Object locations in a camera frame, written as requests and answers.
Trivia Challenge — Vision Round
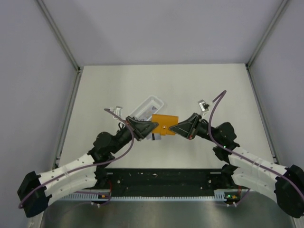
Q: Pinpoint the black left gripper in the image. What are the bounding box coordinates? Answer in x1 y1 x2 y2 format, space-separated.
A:
110 116 159 154

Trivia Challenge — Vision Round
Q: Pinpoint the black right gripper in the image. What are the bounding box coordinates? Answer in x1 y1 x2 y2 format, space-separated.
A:
169 113 221 144

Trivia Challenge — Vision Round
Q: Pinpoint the silver card black stripe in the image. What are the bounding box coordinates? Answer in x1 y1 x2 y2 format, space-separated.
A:
152 133 162 141

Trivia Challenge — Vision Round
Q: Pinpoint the yellow leather card holder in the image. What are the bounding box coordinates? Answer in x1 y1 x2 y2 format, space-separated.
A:
152 114 179 136

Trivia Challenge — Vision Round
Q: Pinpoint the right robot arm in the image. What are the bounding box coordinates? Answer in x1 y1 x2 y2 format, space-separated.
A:
169 113 304 219

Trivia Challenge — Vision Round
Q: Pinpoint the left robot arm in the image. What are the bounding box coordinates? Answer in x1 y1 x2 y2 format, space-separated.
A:
17 116 159 218

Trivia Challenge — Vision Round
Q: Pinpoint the silver VIP card on table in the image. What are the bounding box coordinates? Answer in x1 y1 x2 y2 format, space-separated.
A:
146 134 152 140

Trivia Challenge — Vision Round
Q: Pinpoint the white plastic basket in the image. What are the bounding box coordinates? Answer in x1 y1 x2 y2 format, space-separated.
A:
129 95 164 121

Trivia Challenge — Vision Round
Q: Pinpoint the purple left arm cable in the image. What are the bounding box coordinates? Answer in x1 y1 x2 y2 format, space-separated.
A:
18 108 135 209

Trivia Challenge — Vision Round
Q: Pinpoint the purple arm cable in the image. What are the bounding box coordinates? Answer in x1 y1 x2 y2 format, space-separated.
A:
208 89 304 205
18 108 135 209

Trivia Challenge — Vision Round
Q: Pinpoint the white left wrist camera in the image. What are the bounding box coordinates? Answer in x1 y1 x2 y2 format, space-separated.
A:
110 106 123 120

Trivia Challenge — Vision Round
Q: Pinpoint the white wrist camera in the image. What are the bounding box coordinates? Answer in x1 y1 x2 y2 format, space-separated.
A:
198 99 209 113
110 106 123 120

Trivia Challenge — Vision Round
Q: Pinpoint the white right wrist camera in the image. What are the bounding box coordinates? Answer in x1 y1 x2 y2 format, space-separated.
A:
198 99 209 113

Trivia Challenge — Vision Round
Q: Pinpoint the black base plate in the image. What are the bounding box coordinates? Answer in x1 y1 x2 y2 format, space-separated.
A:
90 168 238 196

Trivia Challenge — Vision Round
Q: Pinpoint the white slotted cable duct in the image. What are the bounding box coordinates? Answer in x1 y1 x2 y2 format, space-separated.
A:
56 190 240 203

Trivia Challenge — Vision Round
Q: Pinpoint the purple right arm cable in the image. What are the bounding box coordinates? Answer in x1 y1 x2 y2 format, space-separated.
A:
208 89 304 205

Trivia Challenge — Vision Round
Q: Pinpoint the left aluminium frame post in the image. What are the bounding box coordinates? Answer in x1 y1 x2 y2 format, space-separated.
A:
35 0 83 168

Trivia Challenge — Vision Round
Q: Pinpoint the aluminium frame post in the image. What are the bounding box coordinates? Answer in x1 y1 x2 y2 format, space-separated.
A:
245 0 291 164
35 0 83 168

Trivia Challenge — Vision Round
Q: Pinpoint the right aluminium frame post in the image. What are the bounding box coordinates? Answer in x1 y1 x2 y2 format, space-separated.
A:
245 0 291 164

